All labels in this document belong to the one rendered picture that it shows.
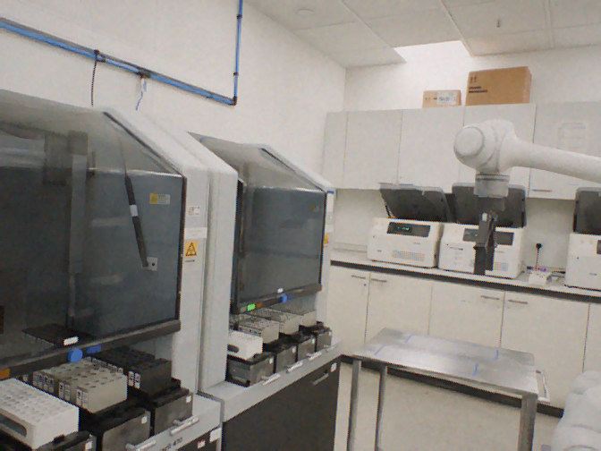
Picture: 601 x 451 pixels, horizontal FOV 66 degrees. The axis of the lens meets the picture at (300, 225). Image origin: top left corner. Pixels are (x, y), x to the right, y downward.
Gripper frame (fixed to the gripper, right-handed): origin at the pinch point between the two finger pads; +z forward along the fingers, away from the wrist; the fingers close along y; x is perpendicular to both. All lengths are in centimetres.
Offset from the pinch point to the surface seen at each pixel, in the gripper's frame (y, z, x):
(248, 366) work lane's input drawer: -17, 40, 67
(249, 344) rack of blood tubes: -13, 34, 70
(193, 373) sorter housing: -34, 39, 75
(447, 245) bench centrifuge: 219, 11, 60
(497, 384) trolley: 19.0, 38.1, -4.4
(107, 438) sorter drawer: -71, 41, 66
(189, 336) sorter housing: -37, 27, 75
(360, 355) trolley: 14, 38, 41
